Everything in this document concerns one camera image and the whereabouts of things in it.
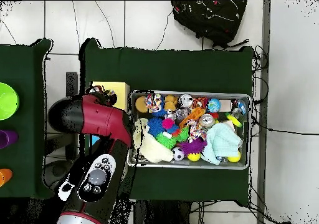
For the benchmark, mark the purple plastic cup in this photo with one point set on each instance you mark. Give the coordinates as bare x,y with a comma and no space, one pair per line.
8,138

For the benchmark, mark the silver drink can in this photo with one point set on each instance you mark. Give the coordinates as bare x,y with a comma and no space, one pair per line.
206,120
185,101

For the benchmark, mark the blue globe ball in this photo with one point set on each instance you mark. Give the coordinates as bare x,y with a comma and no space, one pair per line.
213,105

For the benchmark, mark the mint green cloth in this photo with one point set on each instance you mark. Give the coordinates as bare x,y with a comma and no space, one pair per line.
221,139

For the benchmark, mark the small soccer ball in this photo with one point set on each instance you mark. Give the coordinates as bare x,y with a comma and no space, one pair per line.
178,154

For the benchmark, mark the purple spiky ball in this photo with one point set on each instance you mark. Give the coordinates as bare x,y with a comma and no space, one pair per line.
193,146

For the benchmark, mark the orange plastic crate toy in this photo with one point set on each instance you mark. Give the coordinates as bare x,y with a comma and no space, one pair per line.
193,116

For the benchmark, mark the silver mesh bin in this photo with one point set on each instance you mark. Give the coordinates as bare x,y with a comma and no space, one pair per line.
143,115

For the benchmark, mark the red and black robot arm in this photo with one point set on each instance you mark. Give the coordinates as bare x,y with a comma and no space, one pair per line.
104,119

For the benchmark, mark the cream cloth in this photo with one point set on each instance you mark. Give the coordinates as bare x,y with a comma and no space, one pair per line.
152,149

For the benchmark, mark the orange plastic cup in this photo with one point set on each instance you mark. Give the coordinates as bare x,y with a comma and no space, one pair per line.
5,176

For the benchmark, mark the dark green cloth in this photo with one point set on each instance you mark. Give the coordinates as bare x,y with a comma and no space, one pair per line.
25,66
174,69

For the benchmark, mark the pink spiky ball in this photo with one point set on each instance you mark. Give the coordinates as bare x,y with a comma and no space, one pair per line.
168,123

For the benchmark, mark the orange plush toy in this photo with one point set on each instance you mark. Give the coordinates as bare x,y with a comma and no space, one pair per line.
171,103

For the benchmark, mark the black backpack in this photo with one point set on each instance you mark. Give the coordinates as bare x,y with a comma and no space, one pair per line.
211,16

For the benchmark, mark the green plastic bowl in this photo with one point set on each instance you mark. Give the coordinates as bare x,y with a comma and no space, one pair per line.
7,101

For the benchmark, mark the blue spiky ball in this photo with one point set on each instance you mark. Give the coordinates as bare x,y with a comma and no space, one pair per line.
155,126

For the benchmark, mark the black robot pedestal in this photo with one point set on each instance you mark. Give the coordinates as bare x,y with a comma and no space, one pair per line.
162,214

